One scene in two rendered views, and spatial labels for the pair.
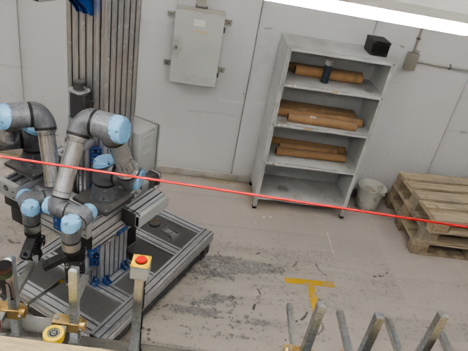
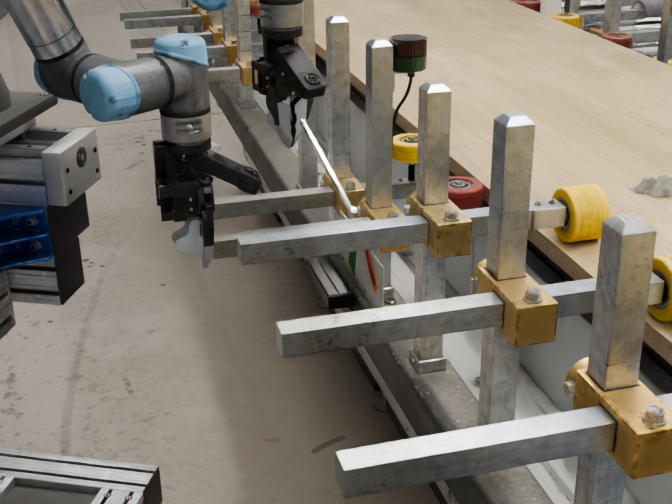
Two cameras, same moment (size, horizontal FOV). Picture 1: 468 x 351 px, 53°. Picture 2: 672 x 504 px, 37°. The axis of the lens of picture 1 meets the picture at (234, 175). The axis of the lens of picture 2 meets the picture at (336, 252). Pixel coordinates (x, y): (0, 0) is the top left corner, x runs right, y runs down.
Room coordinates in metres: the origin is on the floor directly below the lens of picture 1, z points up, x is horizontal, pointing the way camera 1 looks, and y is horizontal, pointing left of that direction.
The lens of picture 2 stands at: (1.68, 2.30, 1.48)
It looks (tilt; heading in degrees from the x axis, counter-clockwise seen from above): 24 degrees down; 259
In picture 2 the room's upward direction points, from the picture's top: 1 degrees counter-clockwise
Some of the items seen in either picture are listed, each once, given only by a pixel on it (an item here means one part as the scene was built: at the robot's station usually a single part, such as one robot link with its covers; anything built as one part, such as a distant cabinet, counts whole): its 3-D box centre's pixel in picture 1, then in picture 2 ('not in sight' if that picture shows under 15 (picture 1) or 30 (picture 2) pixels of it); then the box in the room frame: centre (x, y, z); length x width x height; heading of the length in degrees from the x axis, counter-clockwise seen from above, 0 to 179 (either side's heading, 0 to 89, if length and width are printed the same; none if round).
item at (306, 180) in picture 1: (313, 130); not in sight; (3.94, -0.64, 0.78); 0.90 x 0.45 x 1.55; 97
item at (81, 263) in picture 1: (73, 259); (281, 61); (1.44, 0.60, 1.07); 0.09 x 0.08 x 0.12; 114
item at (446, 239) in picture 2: not in sight; (437, 221); (1.30, 1.07, 0.95); 0.13 x 0.06 x 0.05; 94
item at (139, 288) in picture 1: (137, 313); (306, 94); (1.35, 0.29, 0.93); 0.05 x 0.05 x 0.45; 4
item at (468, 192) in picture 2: not in sight; (457, 213); (1.19, 0.83, 0.85); 0.08 x 0.08 x 0.11
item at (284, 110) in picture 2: not in sight; (276, 121); (1.46, 0.61, 0.97); 0.06 x 0.03 x 0.09; 114
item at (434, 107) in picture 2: not in sight; (430, 246); (1.30, 1.05, 0.90); 0.03 x 0.03 x 0.48; 4
